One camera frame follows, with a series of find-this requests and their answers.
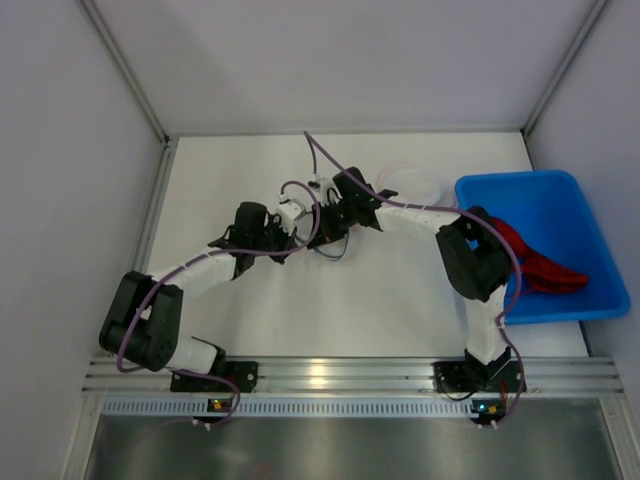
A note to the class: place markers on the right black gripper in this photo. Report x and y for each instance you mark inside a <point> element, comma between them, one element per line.
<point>323,230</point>

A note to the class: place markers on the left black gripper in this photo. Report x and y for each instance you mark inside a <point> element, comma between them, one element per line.
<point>282,240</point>

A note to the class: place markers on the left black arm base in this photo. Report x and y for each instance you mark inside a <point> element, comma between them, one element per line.
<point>242,374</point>

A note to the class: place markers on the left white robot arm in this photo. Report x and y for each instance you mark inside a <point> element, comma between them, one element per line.
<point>143,322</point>

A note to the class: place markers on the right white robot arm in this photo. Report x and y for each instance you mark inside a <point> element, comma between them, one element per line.
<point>476,262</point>

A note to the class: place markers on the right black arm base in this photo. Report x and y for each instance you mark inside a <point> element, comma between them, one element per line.
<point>460,379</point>

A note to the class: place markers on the pink trimmed mesh laundry bag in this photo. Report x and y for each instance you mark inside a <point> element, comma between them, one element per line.
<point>416,184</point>

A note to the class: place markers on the red bra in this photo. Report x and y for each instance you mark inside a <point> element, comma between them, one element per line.
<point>542,274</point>

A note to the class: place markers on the blue plastic bin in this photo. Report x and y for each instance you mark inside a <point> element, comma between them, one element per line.
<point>551,214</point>

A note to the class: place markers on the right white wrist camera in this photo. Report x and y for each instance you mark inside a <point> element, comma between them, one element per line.
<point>325,191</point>

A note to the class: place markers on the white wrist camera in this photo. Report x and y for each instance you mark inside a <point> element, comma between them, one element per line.
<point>325,191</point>
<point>290,213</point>

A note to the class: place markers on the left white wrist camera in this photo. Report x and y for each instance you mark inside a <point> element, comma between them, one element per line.
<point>290,213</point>

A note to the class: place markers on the left aluminium frame post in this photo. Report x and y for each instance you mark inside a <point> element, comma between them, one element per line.
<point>105,35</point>

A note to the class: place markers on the aluminium frame post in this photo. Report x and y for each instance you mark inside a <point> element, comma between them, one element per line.
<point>587,25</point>
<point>105,35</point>

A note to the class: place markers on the slotted grey cable duct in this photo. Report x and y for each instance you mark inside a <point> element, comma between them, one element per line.
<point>272,407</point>

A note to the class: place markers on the aluminium front rail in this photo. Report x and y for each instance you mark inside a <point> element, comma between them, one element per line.
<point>545,377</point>

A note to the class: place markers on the right aluminium frame post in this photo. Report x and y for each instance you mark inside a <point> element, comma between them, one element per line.
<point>587,25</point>

